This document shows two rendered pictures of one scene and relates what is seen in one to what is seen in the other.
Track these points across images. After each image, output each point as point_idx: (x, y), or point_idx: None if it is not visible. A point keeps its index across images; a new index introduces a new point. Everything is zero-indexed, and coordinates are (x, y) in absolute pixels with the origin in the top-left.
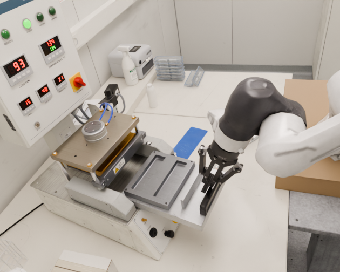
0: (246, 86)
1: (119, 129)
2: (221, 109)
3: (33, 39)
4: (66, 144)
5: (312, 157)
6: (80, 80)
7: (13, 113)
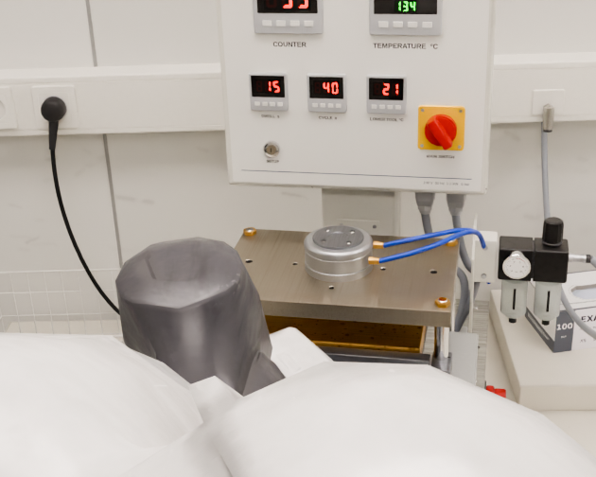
0: (165, 244)
1: (375, 294)
2: (315, 355)
3: None
4: (287, 237)
5: None
6: (434, 125)
7: (231, 88)
